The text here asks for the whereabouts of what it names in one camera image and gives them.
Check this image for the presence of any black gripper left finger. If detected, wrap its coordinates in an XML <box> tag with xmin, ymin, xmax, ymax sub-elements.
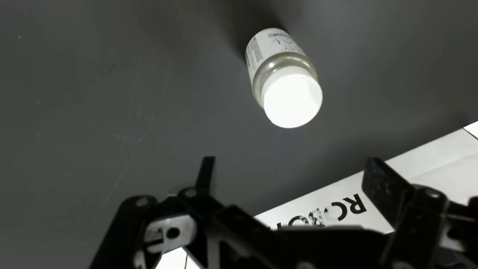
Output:
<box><xmin>88</xmin><ymin>155</ymin><xmax>281</xmax><ymax>269</ymax></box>

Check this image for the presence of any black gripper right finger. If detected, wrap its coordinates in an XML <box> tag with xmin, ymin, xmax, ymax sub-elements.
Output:
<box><xmin>361</xmin><ymin>156</ymin><xmax>478</xmax><ymax>269</ymax></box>

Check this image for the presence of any small white-capped labelled bottle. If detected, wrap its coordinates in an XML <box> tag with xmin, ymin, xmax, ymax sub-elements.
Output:
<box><xmin>243</xmin><ymin>26</ymin><xmax>324</xmax><ymax>130</ymax></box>

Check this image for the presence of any long white Robotiq box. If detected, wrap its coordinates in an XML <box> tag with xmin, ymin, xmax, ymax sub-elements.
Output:
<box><xmin>154</xmin><ymin>127</ymin><xmax>478</xmax><ymax>269</ymax></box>

